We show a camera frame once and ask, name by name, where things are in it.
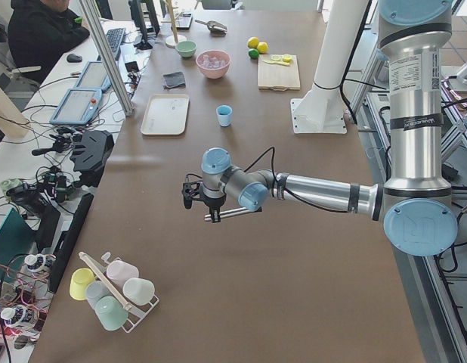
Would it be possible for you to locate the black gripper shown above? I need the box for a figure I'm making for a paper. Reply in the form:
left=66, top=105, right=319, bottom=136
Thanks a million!
left=181, top=181, right=226, bottom=223

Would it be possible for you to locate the steel muddler black tip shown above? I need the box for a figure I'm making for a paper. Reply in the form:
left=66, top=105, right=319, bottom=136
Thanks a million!
left=204, top=207, right=252, bottom=222

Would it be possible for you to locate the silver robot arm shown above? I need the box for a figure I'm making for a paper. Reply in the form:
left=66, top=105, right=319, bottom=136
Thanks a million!
left=182, top=1, right=458, bottom=256

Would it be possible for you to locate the light blue plastic cup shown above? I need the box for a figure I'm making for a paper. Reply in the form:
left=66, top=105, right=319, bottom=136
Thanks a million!
left=216, top=105, right=233, bottom=127

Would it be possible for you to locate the white cup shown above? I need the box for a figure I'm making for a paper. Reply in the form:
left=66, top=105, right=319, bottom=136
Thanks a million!
left=122, top=278, right=155, bottom=306

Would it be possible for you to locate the pink cup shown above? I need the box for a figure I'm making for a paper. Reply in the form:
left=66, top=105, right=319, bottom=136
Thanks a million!
left=106, top=259, right=139, bottom=289

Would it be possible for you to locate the grey blue cup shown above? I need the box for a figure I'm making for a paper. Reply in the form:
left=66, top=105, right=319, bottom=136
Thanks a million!
left=85, top=280, right=110, bottom=309

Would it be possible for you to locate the mint green cup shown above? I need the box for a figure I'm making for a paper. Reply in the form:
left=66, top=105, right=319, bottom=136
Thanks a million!
left=94, top=296, right=128, bottom=331

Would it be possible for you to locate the pink bowl of ice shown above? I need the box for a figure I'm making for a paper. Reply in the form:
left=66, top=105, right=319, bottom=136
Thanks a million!
left=196, top=50, right=230, bottom=79

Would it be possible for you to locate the yellow cup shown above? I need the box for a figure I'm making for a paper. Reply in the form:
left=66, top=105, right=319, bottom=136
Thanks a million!
left=70, top=268, right=95, bottom=301

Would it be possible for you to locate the grey folded cloth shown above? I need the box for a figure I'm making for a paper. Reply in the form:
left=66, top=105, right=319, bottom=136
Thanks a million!
left=162, top=71, right=186, bottom=88

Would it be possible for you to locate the black angular device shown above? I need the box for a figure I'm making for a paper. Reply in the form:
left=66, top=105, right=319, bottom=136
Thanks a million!
left=70, top=130, right=114, bottom=188

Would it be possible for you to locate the wooden cutting board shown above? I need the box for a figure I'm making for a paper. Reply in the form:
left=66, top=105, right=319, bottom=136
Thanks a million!
left=258, top=54, right=301, bottom=91

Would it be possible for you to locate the green lime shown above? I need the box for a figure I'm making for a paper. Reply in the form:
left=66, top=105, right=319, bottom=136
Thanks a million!
left=248, top=48, right=259, bottom=59

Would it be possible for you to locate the yellow plastic knife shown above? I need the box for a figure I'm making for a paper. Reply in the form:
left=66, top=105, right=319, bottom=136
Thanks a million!
left=261, top=59, right=291, bottom=67

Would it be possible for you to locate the green ceramic bowl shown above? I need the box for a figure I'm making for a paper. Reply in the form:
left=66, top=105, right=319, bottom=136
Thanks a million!
left=175, top=40, right=196, bottom=58

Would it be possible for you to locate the lemon slice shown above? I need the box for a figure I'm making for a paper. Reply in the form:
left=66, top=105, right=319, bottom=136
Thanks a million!
left=271, top=54, right=283, bottom=62

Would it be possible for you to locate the half lemon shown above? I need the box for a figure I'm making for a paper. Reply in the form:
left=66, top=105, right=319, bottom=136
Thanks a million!
left=282, top=54, right=292, bottom=63

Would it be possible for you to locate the whole yellow lemon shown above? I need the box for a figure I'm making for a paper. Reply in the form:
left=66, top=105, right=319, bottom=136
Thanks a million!
left=256, top=42, right=269, bottom=54

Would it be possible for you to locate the near blue teach pendant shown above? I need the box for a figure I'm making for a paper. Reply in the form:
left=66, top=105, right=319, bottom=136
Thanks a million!
left=49, top=88, right=103, bottom=126

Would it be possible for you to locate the blue teach pendant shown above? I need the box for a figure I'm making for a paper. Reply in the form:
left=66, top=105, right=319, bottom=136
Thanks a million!
left=75, top=61, right=111, bottom=92
left=49, top=88, right=103, bottom=126

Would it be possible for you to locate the wooden stand round base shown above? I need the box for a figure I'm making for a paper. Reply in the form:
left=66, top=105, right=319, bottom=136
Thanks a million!
left=162, top=0, right=187, bottom=48

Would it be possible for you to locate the far blue teach pendant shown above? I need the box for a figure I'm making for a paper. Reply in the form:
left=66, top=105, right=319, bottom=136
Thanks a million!
left=75, top=61, right=111, bottom=92

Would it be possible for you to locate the metal scoop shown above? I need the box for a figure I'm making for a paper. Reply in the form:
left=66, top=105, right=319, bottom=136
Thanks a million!
left=195, top=19, right=227, bottom=34

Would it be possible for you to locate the black keyboard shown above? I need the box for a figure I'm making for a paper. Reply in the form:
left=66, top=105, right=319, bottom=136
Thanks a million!
left=106, top=28, right=126, bottom=61

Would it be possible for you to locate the black computer mouse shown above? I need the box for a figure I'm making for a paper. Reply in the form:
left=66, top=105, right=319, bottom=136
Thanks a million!
left=66, top=54, right=82, bottom=63

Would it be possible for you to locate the person in black jacket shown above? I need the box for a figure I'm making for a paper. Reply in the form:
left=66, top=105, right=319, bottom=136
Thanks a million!
left=8, top=0, right=90, bottom=83

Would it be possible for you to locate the white wire cup rack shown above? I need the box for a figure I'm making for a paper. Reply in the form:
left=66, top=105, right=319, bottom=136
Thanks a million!
left=79, top=252, right=160, bottom=333

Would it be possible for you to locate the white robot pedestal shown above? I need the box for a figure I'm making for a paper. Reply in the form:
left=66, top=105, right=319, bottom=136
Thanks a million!
left=291, top=0, right=370, bottom=134

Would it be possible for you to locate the aluminium frame post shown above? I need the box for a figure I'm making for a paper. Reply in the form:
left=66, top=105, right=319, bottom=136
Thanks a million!
left=79, top=0, right=134, bottom=116

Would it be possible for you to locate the aluminium frame rack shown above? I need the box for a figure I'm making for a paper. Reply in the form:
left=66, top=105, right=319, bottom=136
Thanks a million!
left=360, top=65, right=467, bottom=362

